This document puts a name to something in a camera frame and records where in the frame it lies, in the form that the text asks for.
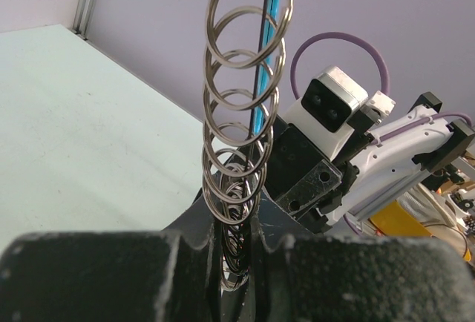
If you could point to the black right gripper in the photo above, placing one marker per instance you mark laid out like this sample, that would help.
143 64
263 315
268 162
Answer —
302 180

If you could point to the left aluminium corner post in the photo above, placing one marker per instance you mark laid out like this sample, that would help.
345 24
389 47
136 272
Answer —
82 18

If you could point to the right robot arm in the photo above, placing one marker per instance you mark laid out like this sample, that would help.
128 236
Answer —
331 161

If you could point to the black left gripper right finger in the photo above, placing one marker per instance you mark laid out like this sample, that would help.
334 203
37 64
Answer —
300 276

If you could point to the yellow bin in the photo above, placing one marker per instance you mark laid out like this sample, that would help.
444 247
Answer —
408 219

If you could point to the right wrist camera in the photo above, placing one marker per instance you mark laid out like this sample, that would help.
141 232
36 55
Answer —
335 113

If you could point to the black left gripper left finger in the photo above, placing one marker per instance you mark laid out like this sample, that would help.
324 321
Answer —
167 275

